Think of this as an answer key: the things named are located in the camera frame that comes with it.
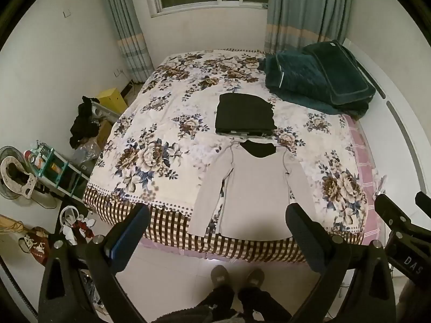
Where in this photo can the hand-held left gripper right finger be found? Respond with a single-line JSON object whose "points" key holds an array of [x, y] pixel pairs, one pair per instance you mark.
{"points": [[303, 239]]}

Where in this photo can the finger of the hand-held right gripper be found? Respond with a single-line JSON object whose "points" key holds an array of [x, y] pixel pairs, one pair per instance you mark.
{"points": [[392, 213], [425, 202]]}

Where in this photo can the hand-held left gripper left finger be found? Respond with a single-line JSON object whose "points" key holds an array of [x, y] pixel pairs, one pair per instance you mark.
{"points": [[116, 244]]}

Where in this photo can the beige long-sleeve shirt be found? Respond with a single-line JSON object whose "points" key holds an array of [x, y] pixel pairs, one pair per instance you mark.
{"points": [[256, 191]]}

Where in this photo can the person's right forearm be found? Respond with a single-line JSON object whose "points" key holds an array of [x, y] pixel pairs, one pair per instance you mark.
{"points": [[416, 299]]}

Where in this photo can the black clothes heap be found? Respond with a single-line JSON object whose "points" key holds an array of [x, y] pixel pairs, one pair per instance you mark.
{"points": [[84, 121]]}

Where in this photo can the stack of folded black clothes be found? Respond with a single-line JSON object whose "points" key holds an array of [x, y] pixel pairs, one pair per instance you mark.
{"points": [[244, 112]]}

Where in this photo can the white and red clutter pile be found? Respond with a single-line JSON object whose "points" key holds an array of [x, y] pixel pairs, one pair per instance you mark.
{"points": [[75, 223]]}

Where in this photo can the pink striped bed sheet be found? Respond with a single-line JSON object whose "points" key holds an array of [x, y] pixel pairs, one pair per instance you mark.
{"points": [[365, 161]]}

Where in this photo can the person's right leg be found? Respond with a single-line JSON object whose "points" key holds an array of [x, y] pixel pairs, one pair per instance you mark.
{"points": [[259, 296]]}

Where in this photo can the person's leg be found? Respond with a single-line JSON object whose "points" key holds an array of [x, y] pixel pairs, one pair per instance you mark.
{"points": [[259, 296], [219, 292]]}

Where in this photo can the red patterned bag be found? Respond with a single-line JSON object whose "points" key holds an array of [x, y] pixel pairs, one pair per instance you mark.
{"points": [[35, 247]]}

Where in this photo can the white bed headboard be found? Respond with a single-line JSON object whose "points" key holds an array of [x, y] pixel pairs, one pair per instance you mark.
{"points": [[400, 114]]}

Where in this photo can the teal storage rack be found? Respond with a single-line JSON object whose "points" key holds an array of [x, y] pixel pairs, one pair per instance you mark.
{"points": [[59, 171]]}

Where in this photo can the clear plastic bag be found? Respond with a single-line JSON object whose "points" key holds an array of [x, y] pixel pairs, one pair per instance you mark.
{"points": [[86, 154]]}

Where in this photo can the person's left leg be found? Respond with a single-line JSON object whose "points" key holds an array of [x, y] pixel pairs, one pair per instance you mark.
{"points": [[219, 292]]}

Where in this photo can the cardboard box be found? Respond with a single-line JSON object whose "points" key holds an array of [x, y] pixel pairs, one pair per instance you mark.
{"points": [[103, 134]]}

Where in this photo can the white floor fan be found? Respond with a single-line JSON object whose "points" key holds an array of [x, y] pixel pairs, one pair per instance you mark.
{"points": [[16, 178]]}

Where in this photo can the floral bed cover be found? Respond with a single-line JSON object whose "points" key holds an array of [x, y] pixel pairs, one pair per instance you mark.
{"points": [[175, 114]]}

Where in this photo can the yellow box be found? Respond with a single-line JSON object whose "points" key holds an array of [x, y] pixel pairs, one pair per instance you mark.
{"points": [[112, 100]]}

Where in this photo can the dark green quilted blanket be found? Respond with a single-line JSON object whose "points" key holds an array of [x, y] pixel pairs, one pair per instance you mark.
{"points": [[313, 77]]}

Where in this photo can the blue-green striped curtain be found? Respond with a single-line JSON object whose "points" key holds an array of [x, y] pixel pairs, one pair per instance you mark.
{"points": [[303, 6], [126, 27]]}

